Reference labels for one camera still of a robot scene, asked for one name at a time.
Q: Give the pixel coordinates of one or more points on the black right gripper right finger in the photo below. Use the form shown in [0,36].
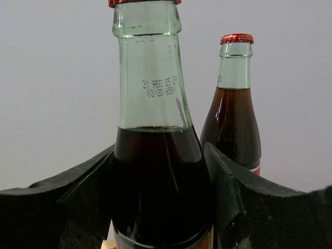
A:
[253,212]

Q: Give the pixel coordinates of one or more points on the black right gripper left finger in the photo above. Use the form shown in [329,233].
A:
[68,210]

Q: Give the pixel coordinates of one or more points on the wooden shelf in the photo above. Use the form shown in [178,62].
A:
[110,244]

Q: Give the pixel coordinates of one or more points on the cola glass bottle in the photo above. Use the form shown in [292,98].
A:
[231,124]
[160,183]

